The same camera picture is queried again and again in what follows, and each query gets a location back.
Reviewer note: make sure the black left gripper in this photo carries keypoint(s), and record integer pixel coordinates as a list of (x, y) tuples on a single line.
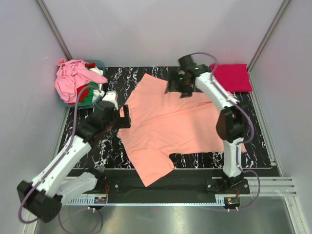
[(123, 122)]

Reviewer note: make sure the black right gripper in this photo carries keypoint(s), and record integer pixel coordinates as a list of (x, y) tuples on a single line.
[(173, 77)]

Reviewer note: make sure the salmon orange t-shirt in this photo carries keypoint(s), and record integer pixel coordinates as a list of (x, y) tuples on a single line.
[(165, 123)]

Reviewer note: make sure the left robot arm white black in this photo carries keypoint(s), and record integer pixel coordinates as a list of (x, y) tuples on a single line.
[(45, 195)]

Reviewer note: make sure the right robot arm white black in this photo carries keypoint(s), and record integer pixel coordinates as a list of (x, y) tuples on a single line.
[(232, 122)]

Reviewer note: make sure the white garment in basket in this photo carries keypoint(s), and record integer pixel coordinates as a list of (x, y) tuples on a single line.
[(98, 93)]

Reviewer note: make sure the green garment in basket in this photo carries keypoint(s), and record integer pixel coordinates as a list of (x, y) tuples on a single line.
[(90, 96)]

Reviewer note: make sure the red garment in basket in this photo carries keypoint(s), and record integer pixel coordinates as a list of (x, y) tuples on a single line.
[(83, 94)]

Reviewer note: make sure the folded magenta t-shirt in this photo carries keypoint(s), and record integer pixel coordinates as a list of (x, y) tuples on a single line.
[(233, 77)]

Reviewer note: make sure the teal laundry basket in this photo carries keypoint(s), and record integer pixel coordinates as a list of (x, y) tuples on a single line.
[(101, 66)]

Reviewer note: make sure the light pink t-shirt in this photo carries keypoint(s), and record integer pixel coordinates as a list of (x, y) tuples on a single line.
[(73, 74)]

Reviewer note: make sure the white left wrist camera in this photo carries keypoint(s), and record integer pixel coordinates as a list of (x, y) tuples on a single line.
[(111, 96)]

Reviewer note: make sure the left corner aluminium post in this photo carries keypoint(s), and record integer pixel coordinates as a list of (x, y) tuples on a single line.
[(55, 31)]

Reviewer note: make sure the corner aluminium post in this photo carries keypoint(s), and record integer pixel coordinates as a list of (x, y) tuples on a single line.
[(55, 31), (283, 7)]

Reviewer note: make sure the right corner aluminium post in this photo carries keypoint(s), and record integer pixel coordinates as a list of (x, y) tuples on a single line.
[(283, 7)]

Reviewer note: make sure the aluminium frame rail front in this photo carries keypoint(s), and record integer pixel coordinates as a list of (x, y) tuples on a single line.
[(272, 187)]

